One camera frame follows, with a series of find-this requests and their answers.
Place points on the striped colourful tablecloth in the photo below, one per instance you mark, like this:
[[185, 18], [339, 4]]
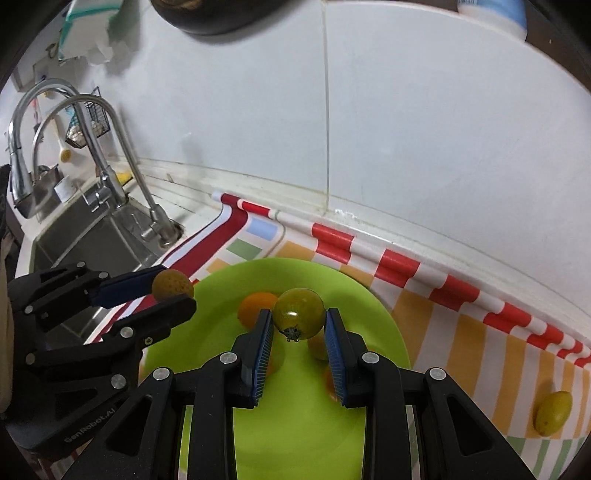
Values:
[[461, 350]]

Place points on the gooseneck steel faucet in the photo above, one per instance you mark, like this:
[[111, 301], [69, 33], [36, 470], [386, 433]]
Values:
[[134, 175]]

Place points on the white cup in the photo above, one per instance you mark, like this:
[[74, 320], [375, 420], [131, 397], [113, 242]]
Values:
[[63, 190]]

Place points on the small brown longan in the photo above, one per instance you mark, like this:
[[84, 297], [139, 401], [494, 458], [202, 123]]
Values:
[[317, 347], [173, 284]]

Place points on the yellowish green tomato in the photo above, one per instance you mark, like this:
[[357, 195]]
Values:
[[298, 314]]

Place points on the pull-down steel faucet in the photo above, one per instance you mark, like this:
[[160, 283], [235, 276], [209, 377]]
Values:
[[18, 152]]

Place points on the yellow-green round fruit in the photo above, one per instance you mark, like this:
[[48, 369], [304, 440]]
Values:
[[552, 412]]

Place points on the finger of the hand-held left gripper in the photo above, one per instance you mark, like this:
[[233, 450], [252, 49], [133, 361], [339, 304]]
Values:
[[161, 318], [124, 288]]

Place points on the small orange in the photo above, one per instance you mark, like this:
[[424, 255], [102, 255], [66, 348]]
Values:
[[328, 385], [254, 309]]

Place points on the steel sink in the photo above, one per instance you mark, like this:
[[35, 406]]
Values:
[[83, 240]]

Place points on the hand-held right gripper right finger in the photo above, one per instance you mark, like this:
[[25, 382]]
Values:
[[334, 360]]

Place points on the pump soap bottle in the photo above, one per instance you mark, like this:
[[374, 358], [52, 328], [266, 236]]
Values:
[[498, 11]]

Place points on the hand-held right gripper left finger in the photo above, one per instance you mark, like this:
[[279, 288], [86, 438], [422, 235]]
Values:
[[261, 355]]

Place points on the black frying pan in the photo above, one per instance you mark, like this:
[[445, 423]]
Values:
[[207, 18]]

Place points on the yellow wooden spoon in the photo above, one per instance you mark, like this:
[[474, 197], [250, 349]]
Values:
[[66, 154]]

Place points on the green plate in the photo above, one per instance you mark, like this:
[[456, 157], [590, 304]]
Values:
[[300, 438]]

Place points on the green and white box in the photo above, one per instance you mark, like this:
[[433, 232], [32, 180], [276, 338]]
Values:
[[92, 23]]

